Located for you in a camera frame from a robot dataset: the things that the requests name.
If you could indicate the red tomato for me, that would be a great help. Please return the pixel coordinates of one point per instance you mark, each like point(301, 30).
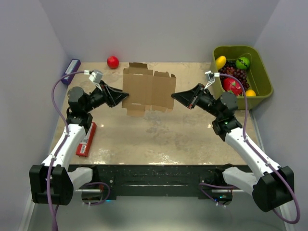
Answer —
point(113, 62)

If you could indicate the red dragon fruit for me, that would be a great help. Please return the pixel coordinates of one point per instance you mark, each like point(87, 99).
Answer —
point(231, 85)

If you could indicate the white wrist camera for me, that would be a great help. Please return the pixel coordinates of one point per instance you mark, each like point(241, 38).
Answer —
point(95, 76)
point(210, 79)

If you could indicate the purple rectangular box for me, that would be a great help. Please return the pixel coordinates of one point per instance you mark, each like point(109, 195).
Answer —
point(72, 67)

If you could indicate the red rectangular box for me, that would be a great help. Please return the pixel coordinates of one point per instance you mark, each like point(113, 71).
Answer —
point(84, 146)

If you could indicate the brown cardboard box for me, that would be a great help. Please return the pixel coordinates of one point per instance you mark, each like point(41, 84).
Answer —
point(147, 90)

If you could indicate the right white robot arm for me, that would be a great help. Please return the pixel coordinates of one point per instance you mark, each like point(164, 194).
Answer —
point(269, 184)

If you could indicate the yellow lemon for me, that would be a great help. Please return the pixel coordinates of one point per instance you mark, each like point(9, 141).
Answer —
point(220, 62)

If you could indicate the green plastic bin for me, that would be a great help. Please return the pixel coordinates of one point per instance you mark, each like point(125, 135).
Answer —
point(258, 78)

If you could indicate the green striped fruit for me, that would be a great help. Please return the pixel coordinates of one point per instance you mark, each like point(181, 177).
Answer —
point(242, 63)

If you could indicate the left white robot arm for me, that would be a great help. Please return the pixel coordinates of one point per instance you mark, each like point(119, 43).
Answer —
point(50, 181)

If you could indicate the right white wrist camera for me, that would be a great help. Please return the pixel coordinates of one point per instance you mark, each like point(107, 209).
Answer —
point(210, 79)

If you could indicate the small yellow orange fruit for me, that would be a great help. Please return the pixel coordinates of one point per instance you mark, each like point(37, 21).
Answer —
point(250, 93)

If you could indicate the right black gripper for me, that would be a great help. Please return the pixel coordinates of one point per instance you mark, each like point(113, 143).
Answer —
point(188, 98)

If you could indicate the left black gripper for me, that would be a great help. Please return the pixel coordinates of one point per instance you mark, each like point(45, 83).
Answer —
point(111, 96)

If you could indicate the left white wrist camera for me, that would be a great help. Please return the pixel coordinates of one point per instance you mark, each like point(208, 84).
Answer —
point(95, 76)

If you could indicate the purple grapes bunch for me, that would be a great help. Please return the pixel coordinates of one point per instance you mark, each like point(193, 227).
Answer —
point(231, 69)

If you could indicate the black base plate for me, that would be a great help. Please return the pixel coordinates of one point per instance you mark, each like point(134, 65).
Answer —
point(162, 181)

